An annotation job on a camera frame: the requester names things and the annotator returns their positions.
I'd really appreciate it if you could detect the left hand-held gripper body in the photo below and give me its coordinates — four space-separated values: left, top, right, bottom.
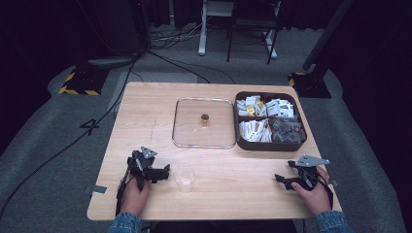
126 146 158 192

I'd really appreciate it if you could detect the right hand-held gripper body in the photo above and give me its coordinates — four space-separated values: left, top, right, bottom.
287 154 331 191

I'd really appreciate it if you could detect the person's right hand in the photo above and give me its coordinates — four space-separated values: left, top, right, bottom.
290 165 333 216

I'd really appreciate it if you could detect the person's left hand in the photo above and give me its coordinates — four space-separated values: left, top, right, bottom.
120 174 153 216

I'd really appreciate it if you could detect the clear plastic cup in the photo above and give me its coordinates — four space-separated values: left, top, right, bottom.
172 165 198 194

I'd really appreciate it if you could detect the dark brown compartment box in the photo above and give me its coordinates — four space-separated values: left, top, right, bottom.
233 90 308 152

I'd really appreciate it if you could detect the pile of grey packets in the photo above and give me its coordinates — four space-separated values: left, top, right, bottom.
268 116 307 145

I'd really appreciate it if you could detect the pile of white stick packets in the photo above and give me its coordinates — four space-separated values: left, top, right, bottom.
238 117 273 144

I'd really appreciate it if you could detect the clear square lid gold knob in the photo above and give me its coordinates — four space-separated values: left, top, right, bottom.
171 96 238 150

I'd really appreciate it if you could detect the pile of white printed packets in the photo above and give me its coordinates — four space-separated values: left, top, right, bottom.
264 98 295 118

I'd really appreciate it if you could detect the pile of white yellow packets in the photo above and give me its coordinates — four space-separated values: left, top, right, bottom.
235 94 267 117

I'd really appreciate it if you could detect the black yellow striped stand base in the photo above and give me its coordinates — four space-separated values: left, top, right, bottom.
57 65 110 97
288 71 333 99

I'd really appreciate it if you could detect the white desk leg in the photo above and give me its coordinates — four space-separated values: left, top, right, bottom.
263 28 279 60
197 0 209 57

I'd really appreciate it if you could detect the black strap of right gripper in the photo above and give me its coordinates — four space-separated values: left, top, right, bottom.
318 173 335 211

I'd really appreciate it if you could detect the black strap of gripper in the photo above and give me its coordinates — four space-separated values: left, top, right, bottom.
318 173 335 211
115 173 131 216

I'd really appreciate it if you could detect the black strap of left gripper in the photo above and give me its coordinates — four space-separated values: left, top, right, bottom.
115 173 131 216

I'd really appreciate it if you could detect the long black floor cable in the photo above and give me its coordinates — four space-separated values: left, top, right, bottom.
0 59 139 222

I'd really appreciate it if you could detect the bundle of floor cables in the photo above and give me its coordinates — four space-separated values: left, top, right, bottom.
149 22 204 50

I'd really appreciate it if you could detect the slanted dark metal post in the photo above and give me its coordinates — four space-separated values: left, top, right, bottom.
301 0 355 73

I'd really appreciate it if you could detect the black metal chair frame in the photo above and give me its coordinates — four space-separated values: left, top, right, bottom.
225 0 282 65

